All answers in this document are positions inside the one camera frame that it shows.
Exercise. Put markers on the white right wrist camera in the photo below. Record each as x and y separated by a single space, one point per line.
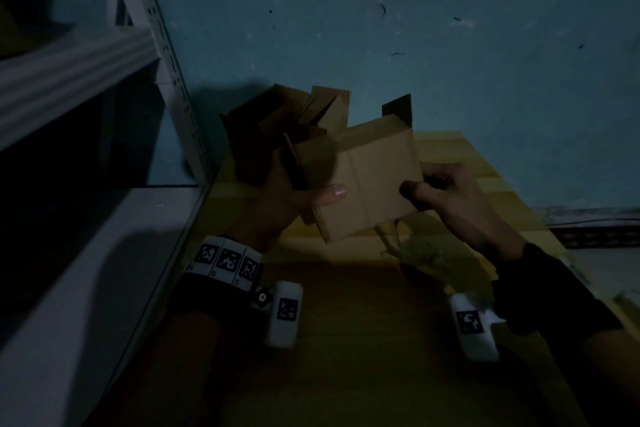
472 329

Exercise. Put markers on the white metal shelf rack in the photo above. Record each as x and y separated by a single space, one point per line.
80 76

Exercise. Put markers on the black right wristband with markers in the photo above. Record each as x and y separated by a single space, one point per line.
555 286

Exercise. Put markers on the person's right forearm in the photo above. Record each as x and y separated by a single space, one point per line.
615 371

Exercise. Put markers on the black patterned strip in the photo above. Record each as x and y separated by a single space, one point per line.
595 229

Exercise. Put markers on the person's right hand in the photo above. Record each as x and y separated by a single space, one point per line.
465 206

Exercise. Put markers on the black left wristband with markers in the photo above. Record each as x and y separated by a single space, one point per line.
225 266

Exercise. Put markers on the black wristband with markers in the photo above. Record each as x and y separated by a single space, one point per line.
225 266
555 286

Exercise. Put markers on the person's left forearm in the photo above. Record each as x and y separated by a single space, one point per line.
170 371

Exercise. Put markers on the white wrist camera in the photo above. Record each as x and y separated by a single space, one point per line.
285 314
472 329

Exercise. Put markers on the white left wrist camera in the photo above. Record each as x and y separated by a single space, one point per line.
285 314

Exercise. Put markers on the clear packing tape strip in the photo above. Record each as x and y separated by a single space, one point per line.
425 251

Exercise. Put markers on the person's left hand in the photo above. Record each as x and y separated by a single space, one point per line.
270 211

